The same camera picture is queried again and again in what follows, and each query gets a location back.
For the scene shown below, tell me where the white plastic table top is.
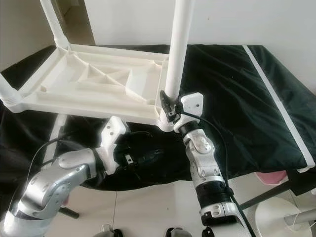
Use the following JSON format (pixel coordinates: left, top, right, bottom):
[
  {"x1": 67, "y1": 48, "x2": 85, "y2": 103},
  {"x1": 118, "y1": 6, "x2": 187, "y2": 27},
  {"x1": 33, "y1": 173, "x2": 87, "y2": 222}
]
[{"x1": 0, "y1": 43, "x2": 173, "y2": 131}]

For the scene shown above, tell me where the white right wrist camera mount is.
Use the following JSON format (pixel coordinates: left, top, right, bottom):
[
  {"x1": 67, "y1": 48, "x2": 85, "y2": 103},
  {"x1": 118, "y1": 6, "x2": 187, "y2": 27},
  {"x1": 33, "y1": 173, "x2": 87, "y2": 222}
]
[{"x1": 173, "y1": 92, "x2": 204, "y2": 131}]

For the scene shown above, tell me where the white tape strip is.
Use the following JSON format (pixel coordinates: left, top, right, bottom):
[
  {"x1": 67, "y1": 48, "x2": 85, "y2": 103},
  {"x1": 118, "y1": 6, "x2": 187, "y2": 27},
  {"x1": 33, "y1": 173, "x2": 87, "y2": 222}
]
[
  {"x1": 243, "y1": 45, "x2": 316, "y2": 172},
  {"x1": 42, "y1": 115, "x2": 69, "y2": 163}
]

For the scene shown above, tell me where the pink plastic object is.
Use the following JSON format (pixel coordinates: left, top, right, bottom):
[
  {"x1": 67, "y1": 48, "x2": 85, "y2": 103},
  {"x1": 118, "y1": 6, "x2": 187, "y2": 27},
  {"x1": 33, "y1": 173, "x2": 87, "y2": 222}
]
[{"x1": 254, "y1": 170, "x2": 289, "y2": 186}]

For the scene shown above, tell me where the black metal table frame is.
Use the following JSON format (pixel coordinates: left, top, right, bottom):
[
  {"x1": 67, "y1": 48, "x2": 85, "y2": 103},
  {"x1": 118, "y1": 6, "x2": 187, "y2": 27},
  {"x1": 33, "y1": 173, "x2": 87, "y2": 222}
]
[{"x1": 239, "y1": 170, "x2": 316, "y2": 210}]

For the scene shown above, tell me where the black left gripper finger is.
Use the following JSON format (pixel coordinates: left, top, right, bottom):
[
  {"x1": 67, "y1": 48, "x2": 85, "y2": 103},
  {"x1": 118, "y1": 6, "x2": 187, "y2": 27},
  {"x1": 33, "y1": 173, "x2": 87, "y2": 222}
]
[{"x1": 133, "y1": 150, "x2": 164, "y2": 166}]

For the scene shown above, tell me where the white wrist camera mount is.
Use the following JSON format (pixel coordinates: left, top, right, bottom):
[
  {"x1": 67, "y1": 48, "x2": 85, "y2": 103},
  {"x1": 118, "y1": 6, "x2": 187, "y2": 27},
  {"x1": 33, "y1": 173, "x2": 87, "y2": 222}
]
[
  {"x1": 173, "y1": 92, "x2": 204, "y2": 131},
  {"x1": 101, "y1": 116, "x2": 129, "y2": 174}
]

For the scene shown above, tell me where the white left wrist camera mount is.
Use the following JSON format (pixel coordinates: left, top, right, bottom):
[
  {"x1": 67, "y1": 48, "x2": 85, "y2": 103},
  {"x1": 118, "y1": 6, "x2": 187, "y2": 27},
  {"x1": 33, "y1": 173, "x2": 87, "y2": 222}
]
[{"x1": 101, "y1": 116, "x2": 129, "y2": 174}]

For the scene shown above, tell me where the robot right leg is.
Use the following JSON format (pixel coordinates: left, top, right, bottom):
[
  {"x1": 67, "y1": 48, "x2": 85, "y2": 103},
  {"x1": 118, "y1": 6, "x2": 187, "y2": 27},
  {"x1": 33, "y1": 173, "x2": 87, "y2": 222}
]
[{"x1": 165, "y1": 226, "x2": 193, "y2": 237}]

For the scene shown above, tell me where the black table cover sheet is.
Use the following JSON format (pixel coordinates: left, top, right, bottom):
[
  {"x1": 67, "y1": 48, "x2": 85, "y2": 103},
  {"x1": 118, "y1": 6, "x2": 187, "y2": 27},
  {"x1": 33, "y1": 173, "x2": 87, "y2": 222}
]
[{"x1": 0, "y1": 43, "x2": 316, "y2": 198}]

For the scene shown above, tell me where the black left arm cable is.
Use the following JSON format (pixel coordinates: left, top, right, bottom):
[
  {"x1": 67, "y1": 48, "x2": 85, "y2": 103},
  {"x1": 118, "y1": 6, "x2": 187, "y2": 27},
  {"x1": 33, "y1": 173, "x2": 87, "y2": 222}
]
[{"x1": 30, "y1": 138, "x2": 104, "y2": 188}]

